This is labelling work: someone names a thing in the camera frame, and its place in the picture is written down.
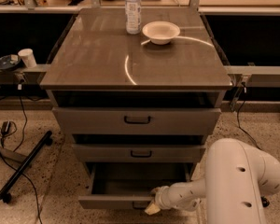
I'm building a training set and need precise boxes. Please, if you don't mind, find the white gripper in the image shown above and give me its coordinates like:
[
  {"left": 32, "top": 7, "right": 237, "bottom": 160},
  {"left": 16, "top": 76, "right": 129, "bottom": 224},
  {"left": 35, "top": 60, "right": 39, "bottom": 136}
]
[{"left": 145, "top": 186, "right": 177, "bottom": 216}]

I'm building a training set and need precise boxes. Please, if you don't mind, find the grey bottom drawer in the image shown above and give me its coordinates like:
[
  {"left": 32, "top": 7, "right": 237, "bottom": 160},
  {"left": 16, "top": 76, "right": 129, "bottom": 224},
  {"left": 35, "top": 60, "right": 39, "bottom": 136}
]
[{"left": 78, "top": 162, "right": 193, "bottom": 210}]

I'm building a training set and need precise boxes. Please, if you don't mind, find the grey drawer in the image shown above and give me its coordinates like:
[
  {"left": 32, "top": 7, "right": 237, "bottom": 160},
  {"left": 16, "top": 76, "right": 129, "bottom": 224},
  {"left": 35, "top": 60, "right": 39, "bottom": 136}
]
[
  {"left": 73, "top": 144, "right": 205, "bottom": 163},
  {"left": 53, "top": 107, "right": 221, "bottom": 135},
  {"left": 78, "top": 162, "right": 193, "bottom": 210}
]

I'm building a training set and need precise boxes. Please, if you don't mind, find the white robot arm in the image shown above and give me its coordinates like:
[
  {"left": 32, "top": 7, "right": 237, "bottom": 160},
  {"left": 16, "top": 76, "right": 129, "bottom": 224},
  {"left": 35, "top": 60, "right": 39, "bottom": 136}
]
[{"left": 146, "top": 138, "right": 280, "bottom": 224}]

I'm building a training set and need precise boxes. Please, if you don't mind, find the grey middle drawer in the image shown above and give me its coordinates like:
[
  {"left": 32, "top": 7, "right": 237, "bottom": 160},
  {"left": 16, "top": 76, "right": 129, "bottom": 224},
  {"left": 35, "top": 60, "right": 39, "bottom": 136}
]
[{"left": 73, "top": 144, "right": 205, "bottom": 163}]

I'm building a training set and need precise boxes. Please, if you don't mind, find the grey top drawer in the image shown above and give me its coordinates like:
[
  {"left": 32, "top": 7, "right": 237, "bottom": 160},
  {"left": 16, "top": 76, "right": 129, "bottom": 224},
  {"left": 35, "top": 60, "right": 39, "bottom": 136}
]
[{"left": 53, "top": 107, "right": 221, "bottom": 135}]

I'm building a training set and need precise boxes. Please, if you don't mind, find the black power adapter right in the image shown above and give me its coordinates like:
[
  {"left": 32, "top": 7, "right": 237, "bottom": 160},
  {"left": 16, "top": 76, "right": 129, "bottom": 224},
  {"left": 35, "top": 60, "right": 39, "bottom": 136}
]
[{"left": 261, "top": 197, "right": 270, "bottom": 207}]

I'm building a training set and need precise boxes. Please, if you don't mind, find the black adapter left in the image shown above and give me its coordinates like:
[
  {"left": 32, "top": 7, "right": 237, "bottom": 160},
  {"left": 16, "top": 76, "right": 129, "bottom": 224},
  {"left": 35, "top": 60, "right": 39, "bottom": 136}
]
[{"left": 0, "top": 121, "right": 11, "bottom": 136}]

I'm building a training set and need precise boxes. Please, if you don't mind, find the white paper bowl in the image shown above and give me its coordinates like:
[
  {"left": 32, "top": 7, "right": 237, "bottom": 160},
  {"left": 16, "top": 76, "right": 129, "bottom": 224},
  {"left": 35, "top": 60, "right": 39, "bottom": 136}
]
[{"left": 142, "top": 21, "right": 180, "bottom": 45}]

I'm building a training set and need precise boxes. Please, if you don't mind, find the white paper cup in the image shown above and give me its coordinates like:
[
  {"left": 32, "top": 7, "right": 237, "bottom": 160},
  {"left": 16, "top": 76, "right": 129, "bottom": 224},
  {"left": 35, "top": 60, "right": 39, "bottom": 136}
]
[{"left": 18, "top": 49, "right": 36, "bottom": 68}]

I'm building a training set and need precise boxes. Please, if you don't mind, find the dark blue bowl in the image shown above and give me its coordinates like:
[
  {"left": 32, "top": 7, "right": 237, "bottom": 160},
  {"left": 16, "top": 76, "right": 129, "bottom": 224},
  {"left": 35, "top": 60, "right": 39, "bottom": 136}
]
[{"left": 0, "top": 54, "right": 21, "bottom": 71}]

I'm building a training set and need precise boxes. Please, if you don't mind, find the clear plastic water bottle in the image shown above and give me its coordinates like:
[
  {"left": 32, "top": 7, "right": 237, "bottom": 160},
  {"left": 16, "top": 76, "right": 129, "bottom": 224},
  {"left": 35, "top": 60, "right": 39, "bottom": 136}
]
[{"left": 125, "top": 0, "right": 141, "bottom": 35}]

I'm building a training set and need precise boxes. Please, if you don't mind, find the black power cable right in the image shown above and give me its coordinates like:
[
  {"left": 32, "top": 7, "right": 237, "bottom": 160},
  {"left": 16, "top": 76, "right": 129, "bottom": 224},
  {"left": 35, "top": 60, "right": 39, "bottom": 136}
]
[{"left": 235, "top": 83, "right": 262, "bottom": 151}]

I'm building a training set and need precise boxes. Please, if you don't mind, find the black cable left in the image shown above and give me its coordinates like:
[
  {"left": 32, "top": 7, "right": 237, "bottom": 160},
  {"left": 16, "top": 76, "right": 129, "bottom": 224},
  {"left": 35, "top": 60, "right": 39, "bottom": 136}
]
[{"left": 0, "top": 84, "right": 43, "bottom": 224}]

